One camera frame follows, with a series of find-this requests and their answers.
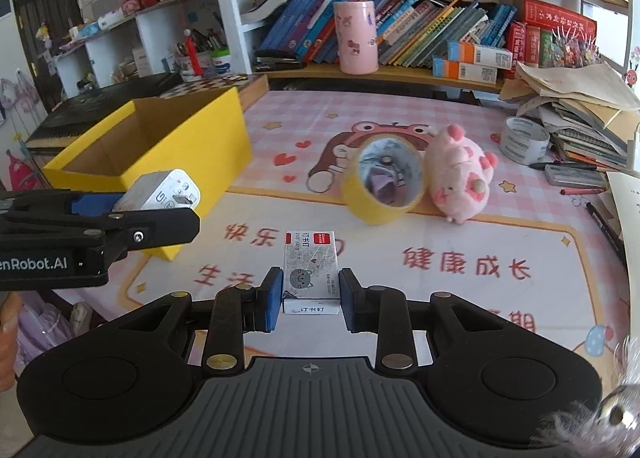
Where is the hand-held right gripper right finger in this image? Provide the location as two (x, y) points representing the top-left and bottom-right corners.
(338, 267), (511, 373)

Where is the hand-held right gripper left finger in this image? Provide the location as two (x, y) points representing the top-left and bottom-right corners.
(112, 266), (284, 373)

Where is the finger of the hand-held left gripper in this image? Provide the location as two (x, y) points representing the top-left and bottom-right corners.
(0, 190), (128, 219)
(0, 209), (201, 263)

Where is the white charger plug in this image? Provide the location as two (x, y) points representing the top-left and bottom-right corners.
(112, 169), (203, 219)

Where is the white staple box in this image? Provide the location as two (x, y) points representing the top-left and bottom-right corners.
(282, 229), (343, 316)

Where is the yellow tape roll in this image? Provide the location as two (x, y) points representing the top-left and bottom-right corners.
(341, 135), (428, 226)

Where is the yellow cardboard box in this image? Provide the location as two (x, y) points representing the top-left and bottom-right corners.
(42, 86), (253, 261)

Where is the pink plush pig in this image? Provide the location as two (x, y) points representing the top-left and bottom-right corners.
(425, 124), (501, 223)

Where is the person's left hand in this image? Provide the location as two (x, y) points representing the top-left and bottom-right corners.
(0, 290), (23, 381)

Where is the black piano keyboard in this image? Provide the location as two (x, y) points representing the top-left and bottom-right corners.
(25, 72), (183, 151)

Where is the pink checked tablecloth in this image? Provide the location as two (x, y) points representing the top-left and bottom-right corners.
(52, 88), (633, 374)

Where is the wooden chessboard box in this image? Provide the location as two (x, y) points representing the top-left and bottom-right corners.
(159, 74), (271, 113)

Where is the red tassel ornament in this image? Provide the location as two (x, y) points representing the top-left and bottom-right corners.
(182, 28), (203, 77)

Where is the dark wooden door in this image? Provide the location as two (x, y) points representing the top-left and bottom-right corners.
(7, 0), (83, 103)

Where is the white side shelf unit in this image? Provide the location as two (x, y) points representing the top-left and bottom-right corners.
(47, 0), (236, 98)

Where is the black stapler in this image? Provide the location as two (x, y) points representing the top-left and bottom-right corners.
(255, 50), (307, 71)

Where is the clear tape roll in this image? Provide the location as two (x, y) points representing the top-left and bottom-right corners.
(500, 116), (551, 166)

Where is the black marker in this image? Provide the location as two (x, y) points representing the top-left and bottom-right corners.
(529, 160), (598, 173)

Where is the grey pencil case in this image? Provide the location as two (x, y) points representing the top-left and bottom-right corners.
(544, 165), (608, 189)

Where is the pink cylindrical holder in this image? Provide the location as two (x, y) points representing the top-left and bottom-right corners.
(333, 0), (379, 74)

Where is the black pen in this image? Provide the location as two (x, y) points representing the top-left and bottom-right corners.
(585, 200), (628, 266)

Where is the row of slanted books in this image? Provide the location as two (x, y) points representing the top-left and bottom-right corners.
(257, 0), (518, 68)

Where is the pile of books and papers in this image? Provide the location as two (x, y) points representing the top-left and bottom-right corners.
(500, 60), (640, 171)

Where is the red boxed book set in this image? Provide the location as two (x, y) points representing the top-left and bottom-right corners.
(504, 22), (555, 79)

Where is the red flat box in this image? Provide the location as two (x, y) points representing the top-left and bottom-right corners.
(514, 0), (598, 41)

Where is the fluffy ball keychain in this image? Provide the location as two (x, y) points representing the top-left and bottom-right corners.
(537, 338), (640, 458)

